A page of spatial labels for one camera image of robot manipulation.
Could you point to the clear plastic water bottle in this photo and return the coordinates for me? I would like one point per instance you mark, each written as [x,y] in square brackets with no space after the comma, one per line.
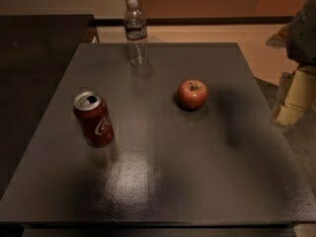
[136,34]

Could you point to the red apple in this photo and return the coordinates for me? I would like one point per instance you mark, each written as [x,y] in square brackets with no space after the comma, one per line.
[191,95]

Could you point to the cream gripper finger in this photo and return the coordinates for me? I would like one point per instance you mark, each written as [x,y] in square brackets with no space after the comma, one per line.
[278,39]
[295,94]

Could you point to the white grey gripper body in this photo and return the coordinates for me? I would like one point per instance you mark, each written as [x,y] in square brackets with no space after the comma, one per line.
[303,39]

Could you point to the red coke can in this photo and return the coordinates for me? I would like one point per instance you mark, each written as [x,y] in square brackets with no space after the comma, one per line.
[93,116]

